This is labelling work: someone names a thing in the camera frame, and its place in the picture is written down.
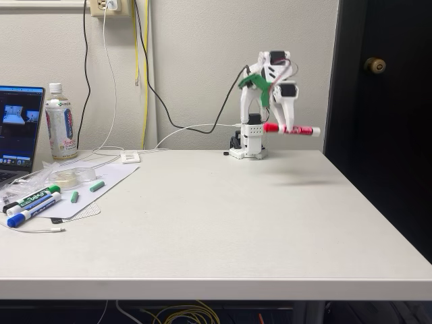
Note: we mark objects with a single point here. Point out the red dry erase marker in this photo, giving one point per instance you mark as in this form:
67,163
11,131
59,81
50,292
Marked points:
303,130

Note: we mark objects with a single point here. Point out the green dry erase marker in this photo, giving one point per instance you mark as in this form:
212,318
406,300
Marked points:
37,195

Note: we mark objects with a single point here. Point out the blue dry erase marker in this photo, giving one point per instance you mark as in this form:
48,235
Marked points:
16,220

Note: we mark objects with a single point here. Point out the black dry erase marker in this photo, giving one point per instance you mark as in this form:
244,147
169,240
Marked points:
9,207

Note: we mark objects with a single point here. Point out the brass door knob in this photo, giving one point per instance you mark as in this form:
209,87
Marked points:
374,65

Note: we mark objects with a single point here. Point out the dark door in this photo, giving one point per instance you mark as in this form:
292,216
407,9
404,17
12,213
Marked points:
398,152

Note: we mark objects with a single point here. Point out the white flat adapter box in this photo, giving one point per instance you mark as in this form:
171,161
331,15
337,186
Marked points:
131,157

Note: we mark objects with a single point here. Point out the white paper sheet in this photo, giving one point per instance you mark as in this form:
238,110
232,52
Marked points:
114,175

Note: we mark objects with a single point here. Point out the small green cylinder piece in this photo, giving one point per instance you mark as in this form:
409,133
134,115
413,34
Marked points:
96,186
74,197

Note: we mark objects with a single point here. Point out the white charger plug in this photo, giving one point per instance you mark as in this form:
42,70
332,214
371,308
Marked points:
112,4

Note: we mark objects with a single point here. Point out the grey table leg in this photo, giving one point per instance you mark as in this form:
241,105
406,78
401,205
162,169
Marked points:
310,312

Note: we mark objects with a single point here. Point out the grey mesh mat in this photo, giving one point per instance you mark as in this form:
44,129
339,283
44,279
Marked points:
87,212

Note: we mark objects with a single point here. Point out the clear round tape container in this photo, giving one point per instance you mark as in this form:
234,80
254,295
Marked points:
72,177

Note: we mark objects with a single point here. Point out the plastic tea bottle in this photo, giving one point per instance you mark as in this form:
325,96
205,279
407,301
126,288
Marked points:
60,128

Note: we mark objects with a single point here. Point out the small black flat item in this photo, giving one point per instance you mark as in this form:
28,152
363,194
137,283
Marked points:
56,220

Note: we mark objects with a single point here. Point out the clear plastic bags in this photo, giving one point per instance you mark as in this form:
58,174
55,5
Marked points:
30,180

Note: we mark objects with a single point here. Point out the grey laptop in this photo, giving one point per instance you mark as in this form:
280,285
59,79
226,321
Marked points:
17,128

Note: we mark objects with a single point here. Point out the green camera mount with board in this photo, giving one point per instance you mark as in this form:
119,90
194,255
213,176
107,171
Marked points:
265,96

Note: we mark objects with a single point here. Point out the beige wall outlet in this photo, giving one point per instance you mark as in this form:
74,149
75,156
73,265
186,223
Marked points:
98,8

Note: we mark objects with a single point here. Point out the white wall trim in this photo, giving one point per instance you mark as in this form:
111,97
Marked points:
40,8

